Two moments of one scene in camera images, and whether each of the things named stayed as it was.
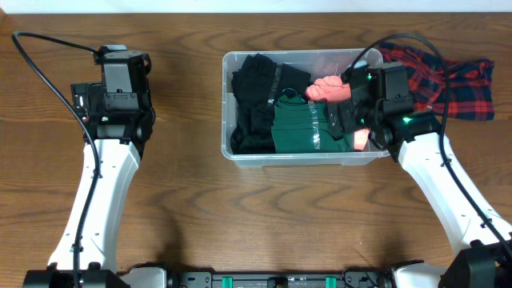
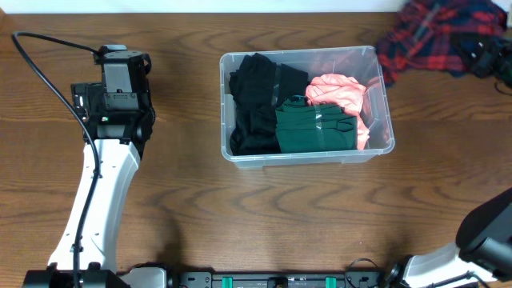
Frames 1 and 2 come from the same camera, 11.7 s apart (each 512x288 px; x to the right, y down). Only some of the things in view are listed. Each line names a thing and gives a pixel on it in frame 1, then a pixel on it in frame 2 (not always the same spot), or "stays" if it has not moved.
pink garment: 334,88 stays
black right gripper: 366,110 -> 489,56
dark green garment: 305,126 stays
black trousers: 253,87 stays
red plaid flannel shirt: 471,83 -> 422,34
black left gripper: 78,98 stays
